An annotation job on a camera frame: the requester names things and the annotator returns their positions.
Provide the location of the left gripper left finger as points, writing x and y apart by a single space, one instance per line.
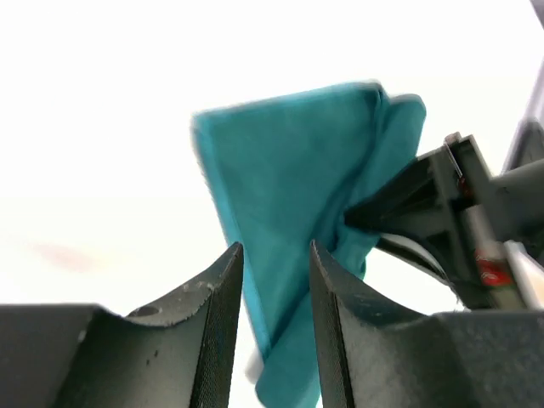
177 351

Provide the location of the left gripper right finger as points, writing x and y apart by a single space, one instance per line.
373 352

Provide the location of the teal cloth napkin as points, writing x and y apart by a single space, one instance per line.
282 172

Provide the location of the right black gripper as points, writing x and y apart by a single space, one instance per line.
420 202

